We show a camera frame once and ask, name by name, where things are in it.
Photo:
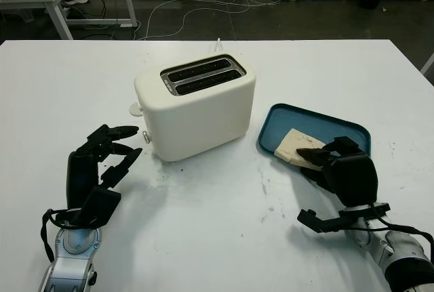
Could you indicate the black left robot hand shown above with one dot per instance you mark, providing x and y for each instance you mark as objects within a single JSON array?
[{"x": 79, "y": 177}]

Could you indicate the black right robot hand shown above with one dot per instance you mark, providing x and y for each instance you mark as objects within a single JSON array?
[{"x": 352, "y": 177}]

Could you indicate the slice of white bread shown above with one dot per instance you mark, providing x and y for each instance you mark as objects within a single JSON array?
[{"x": 295, "y": 143}]

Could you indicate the white toaster lever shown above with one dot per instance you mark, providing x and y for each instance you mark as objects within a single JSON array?
[{"x": 135, "y": 109}]

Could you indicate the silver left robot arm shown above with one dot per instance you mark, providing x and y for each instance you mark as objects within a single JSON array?
[{"x": 71, "y": 254}]

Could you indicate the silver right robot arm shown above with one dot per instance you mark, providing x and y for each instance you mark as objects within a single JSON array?
[{"x": 400, "y": 251}]

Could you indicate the small white toaster knob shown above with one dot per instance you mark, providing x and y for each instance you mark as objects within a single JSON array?
[{"x": 147, "y": 137}]

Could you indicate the blue plastic tray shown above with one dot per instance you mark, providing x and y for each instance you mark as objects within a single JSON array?
[{"x": 281, "y": 122}]

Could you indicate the white two-slot toaster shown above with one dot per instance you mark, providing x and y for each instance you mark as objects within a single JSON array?
[{"x": 196, "y": 122}]

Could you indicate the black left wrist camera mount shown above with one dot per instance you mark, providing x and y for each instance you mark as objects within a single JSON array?
[{"x": 101, "y": 204}]

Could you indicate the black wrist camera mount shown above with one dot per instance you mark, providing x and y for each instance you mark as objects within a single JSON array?
[
  {"x": 318, "y": 222},
  {"x": 101, "y": 204}
]

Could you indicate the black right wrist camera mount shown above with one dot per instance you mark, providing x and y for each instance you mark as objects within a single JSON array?
[{"x": 318, "y": 222}]

